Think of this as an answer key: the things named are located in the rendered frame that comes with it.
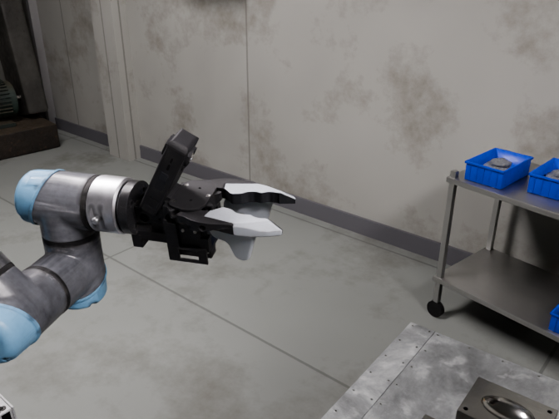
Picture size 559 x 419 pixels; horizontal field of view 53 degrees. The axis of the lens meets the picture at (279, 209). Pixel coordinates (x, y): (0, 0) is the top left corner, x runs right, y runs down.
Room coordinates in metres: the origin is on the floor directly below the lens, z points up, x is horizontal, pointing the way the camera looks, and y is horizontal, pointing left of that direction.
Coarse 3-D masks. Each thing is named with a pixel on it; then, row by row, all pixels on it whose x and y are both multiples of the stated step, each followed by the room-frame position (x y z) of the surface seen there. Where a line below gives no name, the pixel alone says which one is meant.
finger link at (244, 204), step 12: (228, 192) 0.65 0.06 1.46; (240, 192) 0.64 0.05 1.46; (252, 192) 0.64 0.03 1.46; (264, 192) 0.64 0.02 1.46; (276, 192) 0.64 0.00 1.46; (228, 204) 0.65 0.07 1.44; (240, 204) 0.64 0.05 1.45; (252, 204) 0.65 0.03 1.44; (264, 204) 0.65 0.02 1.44; (264, 216) 0.66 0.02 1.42
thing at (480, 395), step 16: (480, 384) 0.97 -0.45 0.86; (496, 384) 0.97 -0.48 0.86; (464, 400) 0.92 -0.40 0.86; (480, 400) 0.92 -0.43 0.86; (496, 400) 0.93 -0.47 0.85; (512, 400) 0.92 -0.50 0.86; (528, 400) 0.92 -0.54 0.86; (464, 416) 0.88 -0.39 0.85; (480, 416) 0.87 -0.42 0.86; (496, 416) 0.89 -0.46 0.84; (512, 416) 0.89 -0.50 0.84; (528, 416) 0.88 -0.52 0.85; (544, 416) 0.87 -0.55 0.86
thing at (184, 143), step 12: (180, 132) 0.63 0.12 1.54; (168, 144) 0.61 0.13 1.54; (180, 144) 0.61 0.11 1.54; (192, 144) 0.62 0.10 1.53; (168, 156) 0.61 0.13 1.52; (180, 156) 0.61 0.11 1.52; (192, 156) 0.63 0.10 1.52; (156, 168) 0.62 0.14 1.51; (168, 168) 0.61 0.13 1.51; (180, 168) 0.61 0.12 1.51; (156, 180) 0.62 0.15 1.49; (168, 180) 0.61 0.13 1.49; (156, 192) 0.62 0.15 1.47; (168, 192) 0.62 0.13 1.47; (144, 204) 0.63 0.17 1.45; (156, 204) 0.62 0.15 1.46
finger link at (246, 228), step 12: (216, 216) 0.59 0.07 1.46; (228, 216) 0.59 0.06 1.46; (240, 216) 0.59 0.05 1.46; (252, 216) 0.59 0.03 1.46; (240, 228) 0.57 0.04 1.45; (252, 228) 0.57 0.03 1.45; (264, 228) 0.57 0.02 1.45; (276, 228) 0.57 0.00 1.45; (228, 240) 0.59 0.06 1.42; (240, 240) 0.58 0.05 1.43; (252, 240) 0.57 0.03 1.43; (240, 252) 0.59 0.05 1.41
